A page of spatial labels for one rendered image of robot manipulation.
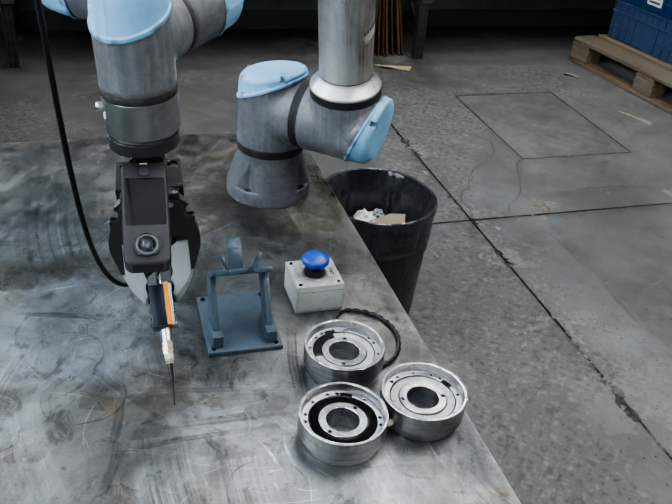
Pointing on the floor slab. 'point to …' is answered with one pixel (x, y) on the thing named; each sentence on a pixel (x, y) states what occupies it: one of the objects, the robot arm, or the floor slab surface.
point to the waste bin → (350, 192)
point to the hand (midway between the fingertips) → (161, 297)
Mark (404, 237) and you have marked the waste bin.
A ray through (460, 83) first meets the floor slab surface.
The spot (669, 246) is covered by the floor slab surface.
